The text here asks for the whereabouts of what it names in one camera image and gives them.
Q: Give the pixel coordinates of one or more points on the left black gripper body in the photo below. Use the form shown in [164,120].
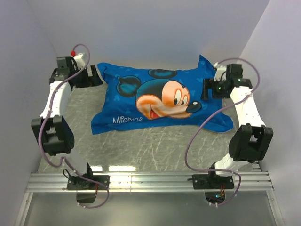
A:
[83,79]

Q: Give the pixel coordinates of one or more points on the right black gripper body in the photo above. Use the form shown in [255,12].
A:
[219,91]

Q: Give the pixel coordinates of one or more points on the yellow pillowcase with blue lining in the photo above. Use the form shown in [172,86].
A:
[144,98]

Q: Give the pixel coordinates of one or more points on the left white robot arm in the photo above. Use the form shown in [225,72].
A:
[53,134]

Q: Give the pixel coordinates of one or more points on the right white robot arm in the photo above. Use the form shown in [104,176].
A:
[253,137]

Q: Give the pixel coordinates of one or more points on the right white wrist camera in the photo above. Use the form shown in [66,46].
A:
[220,72]

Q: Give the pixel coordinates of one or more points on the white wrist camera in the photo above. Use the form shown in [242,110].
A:
[220,72]
[80,59]

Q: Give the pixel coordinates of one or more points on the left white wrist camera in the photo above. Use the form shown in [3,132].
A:
[80,59]

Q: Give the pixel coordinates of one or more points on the right side aluminium rail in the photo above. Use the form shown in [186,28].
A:
[255,167]

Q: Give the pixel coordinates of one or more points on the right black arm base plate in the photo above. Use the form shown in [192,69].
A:
[211,181]

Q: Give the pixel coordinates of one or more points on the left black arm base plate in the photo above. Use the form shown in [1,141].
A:
[77,183]

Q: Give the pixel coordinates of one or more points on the aluminium mounting rail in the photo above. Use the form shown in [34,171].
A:
[143,182]

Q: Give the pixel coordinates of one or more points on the black box under rail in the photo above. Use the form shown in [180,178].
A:
[84,198]

